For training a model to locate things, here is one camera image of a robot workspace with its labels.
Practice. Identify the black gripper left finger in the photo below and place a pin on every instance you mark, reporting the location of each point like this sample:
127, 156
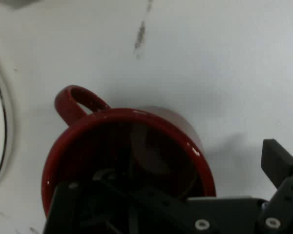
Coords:
92, 209

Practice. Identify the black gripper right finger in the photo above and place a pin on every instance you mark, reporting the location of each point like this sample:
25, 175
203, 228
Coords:
280, 161

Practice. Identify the red ceramic mug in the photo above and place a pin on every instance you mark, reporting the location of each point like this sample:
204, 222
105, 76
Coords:
63, 151

